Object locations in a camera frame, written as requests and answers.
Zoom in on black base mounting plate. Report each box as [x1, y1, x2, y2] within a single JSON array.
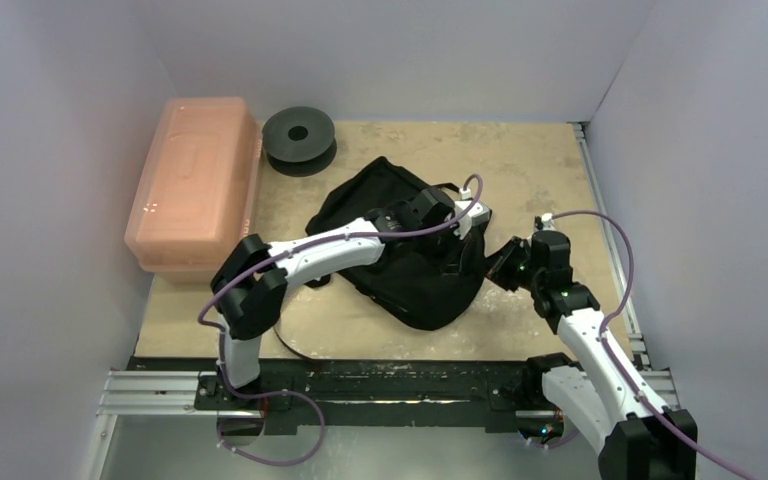
[[194, 359, 571, 442]]

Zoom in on aluminium frame rail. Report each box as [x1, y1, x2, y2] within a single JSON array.
[[95, 122, 700, 480]]

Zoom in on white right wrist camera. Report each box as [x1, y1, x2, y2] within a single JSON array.
[[534, 212, 556, 232]]

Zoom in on black filament spool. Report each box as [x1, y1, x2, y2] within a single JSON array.
[[262, 106, 338, 177]]

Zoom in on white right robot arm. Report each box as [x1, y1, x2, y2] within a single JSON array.
[[486, 230, 698, 479]]

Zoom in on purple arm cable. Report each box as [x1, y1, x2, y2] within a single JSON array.
[[197, 174, 485, 399], [549, 210, 756, 480]]

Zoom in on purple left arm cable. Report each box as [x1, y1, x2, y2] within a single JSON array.
[[197, 174, 485, 399]]

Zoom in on translucent pink storage box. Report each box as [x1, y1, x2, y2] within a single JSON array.
[[124, 97, 261, 283]]

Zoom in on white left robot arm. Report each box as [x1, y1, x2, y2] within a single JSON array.
[[207, 187, 491, 409]]

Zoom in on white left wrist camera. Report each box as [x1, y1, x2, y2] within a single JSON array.
[[453, 188, 492, 240]]

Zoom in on black student backpack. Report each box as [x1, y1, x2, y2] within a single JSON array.
[[305, 156, 492, 331]]

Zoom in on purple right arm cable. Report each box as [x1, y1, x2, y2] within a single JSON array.
[[549, 210, 756, 480]]

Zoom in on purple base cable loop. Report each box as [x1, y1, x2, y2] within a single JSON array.
[[215, 387, 330, 468]]

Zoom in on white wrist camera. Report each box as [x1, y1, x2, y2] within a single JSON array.
[[453, 188, 492, 240], [534, 212, 556, 232]]

